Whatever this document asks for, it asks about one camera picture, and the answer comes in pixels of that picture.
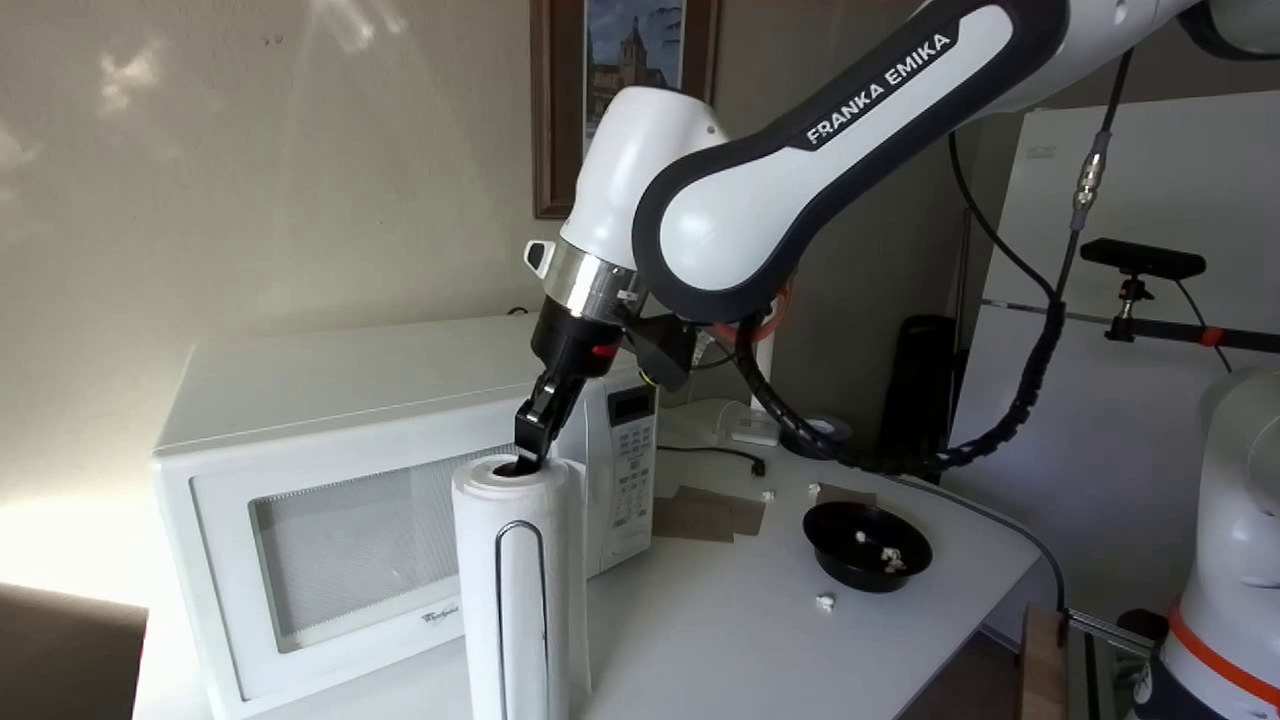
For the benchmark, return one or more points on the black camera on stand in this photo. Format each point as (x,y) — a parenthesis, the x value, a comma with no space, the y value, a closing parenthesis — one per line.
(1142,261)

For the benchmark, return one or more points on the wooden framed picture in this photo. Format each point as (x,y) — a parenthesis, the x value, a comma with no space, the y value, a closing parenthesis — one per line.
(561,104)

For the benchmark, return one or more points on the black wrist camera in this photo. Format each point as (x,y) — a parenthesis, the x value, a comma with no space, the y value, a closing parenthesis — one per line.
(662,350)

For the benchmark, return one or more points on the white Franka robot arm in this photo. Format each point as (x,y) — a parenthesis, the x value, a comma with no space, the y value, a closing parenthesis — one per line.
(801,201)

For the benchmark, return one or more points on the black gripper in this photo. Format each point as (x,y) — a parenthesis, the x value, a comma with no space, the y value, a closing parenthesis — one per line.
(578,347)

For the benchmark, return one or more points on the black tape roll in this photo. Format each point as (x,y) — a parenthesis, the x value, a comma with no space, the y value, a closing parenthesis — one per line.
(817,429)

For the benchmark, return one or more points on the small white crumb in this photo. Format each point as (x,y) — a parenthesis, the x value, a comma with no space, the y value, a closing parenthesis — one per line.
(822,600)

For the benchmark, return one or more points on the white microwave oven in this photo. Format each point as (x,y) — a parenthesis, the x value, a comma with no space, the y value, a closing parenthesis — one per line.
(334,426)

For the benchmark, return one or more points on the black bowl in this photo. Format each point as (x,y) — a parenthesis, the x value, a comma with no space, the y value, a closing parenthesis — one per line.
(865,548)

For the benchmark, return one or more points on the large brown cardboard piece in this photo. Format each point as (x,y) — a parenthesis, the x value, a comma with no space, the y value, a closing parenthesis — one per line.
(844,494)

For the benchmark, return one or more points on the white paper towel roll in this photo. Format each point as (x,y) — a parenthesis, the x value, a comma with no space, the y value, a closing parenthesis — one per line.
(546,600)

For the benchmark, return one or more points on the small brown cardboard piece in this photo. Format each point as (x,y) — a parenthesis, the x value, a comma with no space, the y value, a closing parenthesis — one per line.
(684,521)
(741,505)

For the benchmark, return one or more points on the tall black upright object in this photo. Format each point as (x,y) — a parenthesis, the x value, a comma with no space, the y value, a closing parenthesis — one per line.
(922,384)

